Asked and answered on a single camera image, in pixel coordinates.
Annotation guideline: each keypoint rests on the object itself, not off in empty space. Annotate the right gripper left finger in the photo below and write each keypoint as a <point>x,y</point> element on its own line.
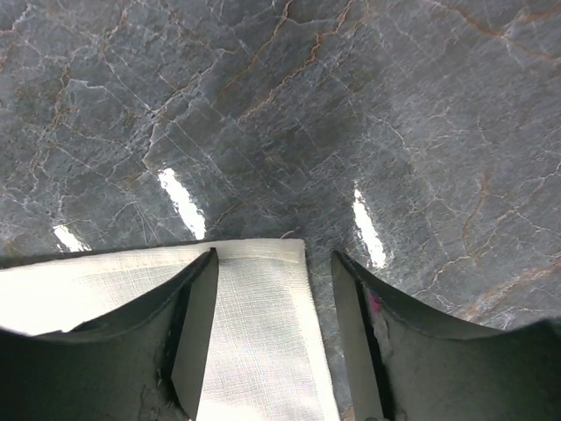
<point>142,361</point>

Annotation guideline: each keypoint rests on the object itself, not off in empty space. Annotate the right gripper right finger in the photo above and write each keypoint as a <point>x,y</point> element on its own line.
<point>408,361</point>

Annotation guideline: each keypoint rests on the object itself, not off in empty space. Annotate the white cloth napkin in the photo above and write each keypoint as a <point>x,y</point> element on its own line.
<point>266,359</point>

